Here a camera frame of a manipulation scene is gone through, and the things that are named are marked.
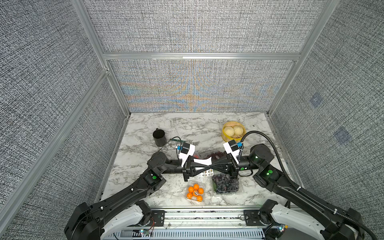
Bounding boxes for clear box of oranges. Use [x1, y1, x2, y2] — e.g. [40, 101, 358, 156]
[184, 182, 207, 203]

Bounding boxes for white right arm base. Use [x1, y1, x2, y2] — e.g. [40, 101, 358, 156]
[259, 200, 325, 240]

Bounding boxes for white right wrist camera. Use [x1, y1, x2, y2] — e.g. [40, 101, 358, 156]
[223, 140, 243, 164]

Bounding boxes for thin black left cable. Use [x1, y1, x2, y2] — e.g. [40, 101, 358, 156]
[157, 136, 184, 155]

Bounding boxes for clear box of blueberries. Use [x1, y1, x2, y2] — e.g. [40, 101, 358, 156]
[211, 174, 243, 196]

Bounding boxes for yellow bamboo steamer basket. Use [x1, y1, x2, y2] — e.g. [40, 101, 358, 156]
[221, 121, 246, 143]

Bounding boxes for clear box green red grapes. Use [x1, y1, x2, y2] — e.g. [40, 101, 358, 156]
[206, 152, 226, 162]

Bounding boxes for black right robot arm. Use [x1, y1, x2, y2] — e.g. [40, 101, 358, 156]
[211, 144, 368, 240]

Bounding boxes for left steamed bun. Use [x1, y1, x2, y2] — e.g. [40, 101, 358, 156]
[224, 126, 234, 138]

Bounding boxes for white fruit sticker sheet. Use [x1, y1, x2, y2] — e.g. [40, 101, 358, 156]
[194, 157, 214, 177]

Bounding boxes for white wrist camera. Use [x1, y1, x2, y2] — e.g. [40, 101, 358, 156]
[223, 140, 243, 164]
[177, 143, 196, 167]

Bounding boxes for black corrugated right cable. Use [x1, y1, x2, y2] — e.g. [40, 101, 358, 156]
[239, 130, 379, 240]

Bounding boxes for black metal cup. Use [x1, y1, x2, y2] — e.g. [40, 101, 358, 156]
[153, 128, 167, 147]

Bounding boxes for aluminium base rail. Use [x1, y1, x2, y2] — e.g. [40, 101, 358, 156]
[103, 206, 307, 240]

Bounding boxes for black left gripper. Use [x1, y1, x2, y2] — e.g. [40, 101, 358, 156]
[158, 157, 209, 184]

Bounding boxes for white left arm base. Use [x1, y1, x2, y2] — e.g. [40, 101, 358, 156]
[101, 201, 152, 240]

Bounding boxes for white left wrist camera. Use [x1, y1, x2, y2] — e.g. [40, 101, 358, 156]
[177, 143, 196, 167]

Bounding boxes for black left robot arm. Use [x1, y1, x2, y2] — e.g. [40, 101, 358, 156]
[64, 152, 213, 240]

